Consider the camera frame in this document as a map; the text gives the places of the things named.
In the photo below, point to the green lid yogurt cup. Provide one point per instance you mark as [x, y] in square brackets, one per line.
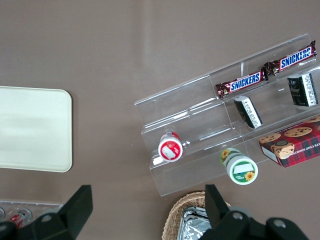
[241, 170]

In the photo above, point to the small black white box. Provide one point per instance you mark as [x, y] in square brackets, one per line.
[248, 112]
[302, 90]

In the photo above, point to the clear acrylic bottle rack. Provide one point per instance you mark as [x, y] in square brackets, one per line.
[45, 206]

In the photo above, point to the red lid yogurt cup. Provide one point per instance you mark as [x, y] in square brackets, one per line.
[170, 150]

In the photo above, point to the red tartan cookie box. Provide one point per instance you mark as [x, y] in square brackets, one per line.
[297, 145]

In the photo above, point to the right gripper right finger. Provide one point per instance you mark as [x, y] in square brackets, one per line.
[216, 205]

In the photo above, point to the red cola bottle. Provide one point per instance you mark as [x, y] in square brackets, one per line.
[22, 216]

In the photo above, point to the stacked aluminium foil containers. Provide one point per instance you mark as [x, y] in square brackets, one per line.
[193, 225]

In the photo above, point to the oval wicker basket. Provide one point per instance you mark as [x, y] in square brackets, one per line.
[172, 217]

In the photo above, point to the clear acrylic stepped shelf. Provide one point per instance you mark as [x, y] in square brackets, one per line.
[180, 110]

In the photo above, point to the Snickers chocolate bar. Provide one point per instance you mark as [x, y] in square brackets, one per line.
[242, 83]
[292, 59]

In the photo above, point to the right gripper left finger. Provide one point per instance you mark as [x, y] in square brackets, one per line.
[80, 207]

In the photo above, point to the beige rectangular tray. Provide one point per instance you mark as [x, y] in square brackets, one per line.
[35, 130]

